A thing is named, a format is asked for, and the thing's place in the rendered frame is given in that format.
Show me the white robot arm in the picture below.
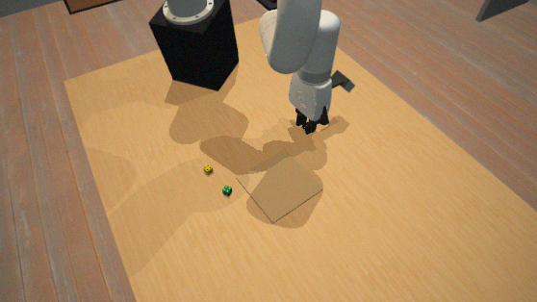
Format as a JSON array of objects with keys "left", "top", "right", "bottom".
[{"left": 163, "top": 0, "right": 355, "bottom": 92}]

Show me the beige flat mat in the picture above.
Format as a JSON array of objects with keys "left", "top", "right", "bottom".
[{"left": 236, "top": 149, "right": 323, "bottom": 223}]

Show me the green die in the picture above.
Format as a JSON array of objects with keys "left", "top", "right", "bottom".
[{"left": 222, "top": 186, "right": 232, "bottom": 196}]

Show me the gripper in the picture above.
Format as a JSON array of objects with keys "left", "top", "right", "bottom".
[{"left": 289, "top": 72, "right": 332, "bottom": 135}]

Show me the yellow die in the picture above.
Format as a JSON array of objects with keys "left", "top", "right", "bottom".
[{"left": 203, "top": 164, "right": 214, "bottom": 175}]

